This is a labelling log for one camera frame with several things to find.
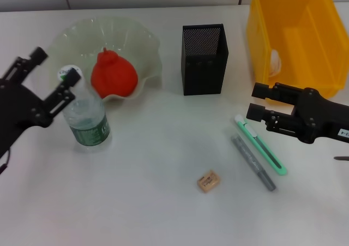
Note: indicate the red-orange fruit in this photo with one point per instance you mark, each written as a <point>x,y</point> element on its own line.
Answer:
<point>114,74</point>

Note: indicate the clear water bottle green label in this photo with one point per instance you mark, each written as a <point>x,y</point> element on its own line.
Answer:
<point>90,131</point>

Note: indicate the black mesh pen holder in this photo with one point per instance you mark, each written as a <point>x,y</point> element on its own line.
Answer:
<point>204,77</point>

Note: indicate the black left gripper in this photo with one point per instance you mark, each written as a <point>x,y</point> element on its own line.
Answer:
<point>19,109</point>

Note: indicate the translucent wavy fruit plate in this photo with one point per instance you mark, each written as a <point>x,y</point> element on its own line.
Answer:
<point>128,38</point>

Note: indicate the grey marker pen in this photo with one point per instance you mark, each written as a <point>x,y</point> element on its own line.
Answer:
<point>251,161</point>

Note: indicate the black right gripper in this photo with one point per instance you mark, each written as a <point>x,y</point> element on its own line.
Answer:
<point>319,117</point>

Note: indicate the yellow plastic storage bin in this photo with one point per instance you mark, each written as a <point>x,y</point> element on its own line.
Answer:
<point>300,38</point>

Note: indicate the mint green utility knife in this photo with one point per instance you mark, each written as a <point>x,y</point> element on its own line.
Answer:
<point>264,147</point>

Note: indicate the beige eraser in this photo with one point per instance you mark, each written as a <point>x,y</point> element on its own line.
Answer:
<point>208,181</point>

